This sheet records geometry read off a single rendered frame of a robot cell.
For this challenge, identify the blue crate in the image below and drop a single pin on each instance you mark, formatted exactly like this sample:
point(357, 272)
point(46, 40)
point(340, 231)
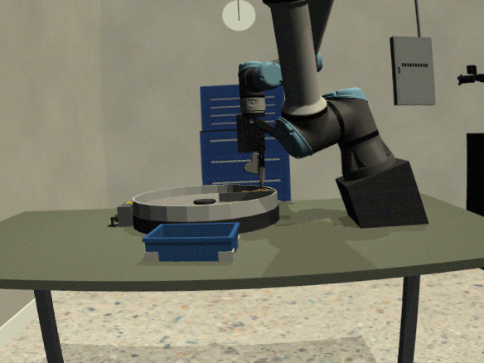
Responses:
point(192, 242)

